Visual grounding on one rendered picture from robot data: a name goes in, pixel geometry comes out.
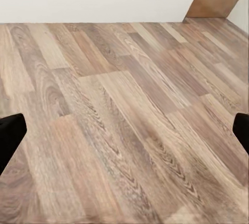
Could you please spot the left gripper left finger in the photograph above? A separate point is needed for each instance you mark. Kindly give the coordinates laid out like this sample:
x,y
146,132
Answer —
x,y
12,131

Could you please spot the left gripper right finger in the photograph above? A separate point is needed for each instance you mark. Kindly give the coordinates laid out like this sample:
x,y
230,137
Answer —
x,y
241,129

